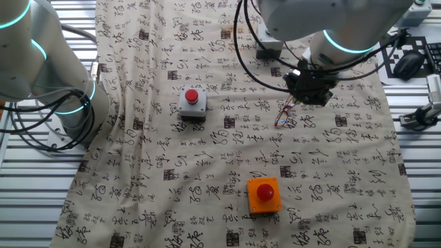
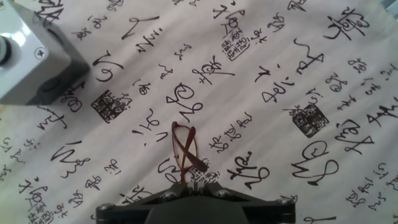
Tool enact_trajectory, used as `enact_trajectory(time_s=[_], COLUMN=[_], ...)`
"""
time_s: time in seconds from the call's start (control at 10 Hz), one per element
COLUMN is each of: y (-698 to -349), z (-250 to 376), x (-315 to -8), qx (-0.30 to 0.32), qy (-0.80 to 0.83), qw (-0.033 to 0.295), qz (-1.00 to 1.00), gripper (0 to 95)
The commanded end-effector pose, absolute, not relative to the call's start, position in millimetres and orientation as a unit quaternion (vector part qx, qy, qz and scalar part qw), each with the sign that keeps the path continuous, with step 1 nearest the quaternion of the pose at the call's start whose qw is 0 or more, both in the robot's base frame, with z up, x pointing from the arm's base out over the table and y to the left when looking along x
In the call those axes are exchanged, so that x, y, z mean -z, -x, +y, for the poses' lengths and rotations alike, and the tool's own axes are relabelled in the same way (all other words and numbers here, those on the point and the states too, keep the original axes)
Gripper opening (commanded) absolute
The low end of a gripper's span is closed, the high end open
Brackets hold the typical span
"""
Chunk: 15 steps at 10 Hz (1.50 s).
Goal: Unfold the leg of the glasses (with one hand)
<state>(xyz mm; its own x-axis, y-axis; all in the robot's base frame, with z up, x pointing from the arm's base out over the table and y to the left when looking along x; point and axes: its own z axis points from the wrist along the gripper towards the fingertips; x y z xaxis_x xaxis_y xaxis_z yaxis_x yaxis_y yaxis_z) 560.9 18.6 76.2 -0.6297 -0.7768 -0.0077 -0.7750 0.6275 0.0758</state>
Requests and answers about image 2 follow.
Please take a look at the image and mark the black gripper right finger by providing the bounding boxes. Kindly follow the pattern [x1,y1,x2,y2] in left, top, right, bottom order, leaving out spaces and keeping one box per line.
[196,183,296,224]

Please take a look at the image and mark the dark red framed glasses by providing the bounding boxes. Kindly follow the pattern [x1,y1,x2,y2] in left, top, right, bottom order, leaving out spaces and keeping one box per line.
[171,121,209,185]

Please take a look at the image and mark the beige calligraphy print cloth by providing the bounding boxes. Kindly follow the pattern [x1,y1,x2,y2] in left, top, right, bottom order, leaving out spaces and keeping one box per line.
[0,0,398,224]

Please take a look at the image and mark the grey box small red button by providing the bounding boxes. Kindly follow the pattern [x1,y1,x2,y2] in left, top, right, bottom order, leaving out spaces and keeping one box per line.
[0,0,91,106]

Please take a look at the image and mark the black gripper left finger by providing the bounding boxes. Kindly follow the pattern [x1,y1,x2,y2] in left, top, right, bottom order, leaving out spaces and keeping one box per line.
[95,183,196,224]

